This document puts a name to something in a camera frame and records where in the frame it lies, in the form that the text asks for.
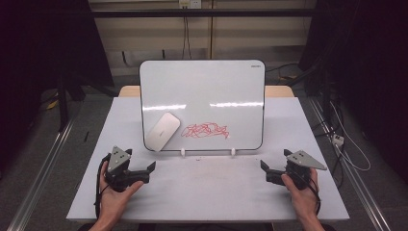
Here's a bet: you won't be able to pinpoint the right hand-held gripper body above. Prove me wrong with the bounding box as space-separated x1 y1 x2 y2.
265 149 327 191

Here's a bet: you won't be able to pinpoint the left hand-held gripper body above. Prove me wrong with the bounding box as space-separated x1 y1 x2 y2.
105 145 151 193

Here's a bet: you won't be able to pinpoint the white oval whiteboard eraser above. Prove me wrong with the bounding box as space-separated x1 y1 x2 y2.
145 112 182 152

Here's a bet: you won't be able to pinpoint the white whiteboard with black frame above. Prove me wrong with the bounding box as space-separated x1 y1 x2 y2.
139 59 267 152

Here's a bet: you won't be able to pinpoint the person's right hand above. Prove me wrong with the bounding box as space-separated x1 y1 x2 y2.
281 169 319 222

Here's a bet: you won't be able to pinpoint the person's left hand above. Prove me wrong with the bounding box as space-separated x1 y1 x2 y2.
99 162 143 222

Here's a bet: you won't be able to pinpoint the black metal stand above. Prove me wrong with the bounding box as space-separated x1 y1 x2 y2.
57 72 87 133

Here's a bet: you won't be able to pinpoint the black curtain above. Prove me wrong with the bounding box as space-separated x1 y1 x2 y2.
297 0 408 182
0 0 115 176

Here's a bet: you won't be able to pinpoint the yellowish vertical pipe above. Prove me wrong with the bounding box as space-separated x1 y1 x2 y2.
208 0 215 61

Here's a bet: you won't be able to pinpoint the black horizontal bar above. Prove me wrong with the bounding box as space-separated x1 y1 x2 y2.
90 8 318 18

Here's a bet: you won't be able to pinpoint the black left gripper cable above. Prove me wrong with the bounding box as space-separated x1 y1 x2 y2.
94 153 112 219

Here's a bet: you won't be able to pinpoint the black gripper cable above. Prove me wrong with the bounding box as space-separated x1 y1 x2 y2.
308 177 322 217
94 153 112 219

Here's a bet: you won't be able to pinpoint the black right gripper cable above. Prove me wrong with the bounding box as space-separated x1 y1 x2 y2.
308 177 322 217

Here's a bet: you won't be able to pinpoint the metal floor rail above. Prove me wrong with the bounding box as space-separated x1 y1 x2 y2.
6 118 77 231
307 95 392 231

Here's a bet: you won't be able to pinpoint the white cable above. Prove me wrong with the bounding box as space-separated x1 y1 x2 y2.
329 100 371 172

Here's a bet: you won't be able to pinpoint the black floor cable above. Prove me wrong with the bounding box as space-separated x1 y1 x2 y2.
265 62 302 82

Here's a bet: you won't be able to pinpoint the black hanging cables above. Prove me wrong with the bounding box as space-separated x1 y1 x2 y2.
181 15 192 61

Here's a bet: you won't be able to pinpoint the white wall socket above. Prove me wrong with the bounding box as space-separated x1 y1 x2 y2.
178 0 203 10

